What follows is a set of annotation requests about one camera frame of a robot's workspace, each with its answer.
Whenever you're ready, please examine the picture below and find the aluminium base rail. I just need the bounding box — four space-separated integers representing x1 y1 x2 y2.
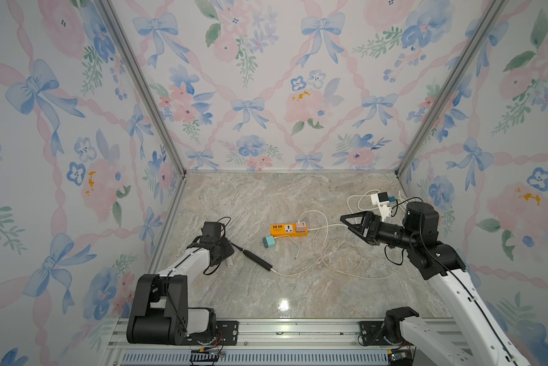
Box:
101 318 394 365

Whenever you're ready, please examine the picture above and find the white charging cable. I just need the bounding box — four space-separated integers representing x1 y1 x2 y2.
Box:
271 210 405 281

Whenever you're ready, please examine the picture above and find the orange power strip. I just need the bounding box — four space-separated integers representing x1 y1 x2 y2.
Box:
270 222 308 238

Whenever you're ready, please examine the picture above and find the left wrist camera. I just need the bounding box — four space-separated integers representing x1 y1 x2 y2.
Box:
199 221 225 245

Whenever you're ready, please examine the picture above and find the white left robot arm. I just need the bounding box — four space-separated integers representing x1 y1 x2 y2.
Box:
126 236 234 347

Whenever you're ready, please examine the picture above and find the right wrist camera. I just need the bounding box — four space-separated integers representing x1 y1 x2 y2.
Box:
370 192 396 222

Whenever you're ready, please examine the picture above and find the teal charger adapter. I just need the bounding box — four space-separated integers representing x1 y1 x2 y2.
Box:
263 236 276 249

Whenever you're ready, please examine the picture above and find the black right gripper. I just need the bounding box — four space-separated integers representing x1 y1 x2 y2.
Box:
340 211 416 251

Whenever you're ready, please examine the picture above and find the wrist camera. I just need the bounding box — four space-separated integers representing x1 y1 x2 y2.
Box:
370 192 396 222
199 221 225 245

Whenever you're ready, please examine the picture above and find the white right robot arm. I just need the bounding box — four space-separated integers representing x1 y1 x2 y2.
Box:
341 201 530 365

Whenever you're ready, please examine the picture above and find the pink charger adapter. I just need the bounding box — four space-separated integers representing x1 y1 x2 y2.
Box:
296 221 308 233

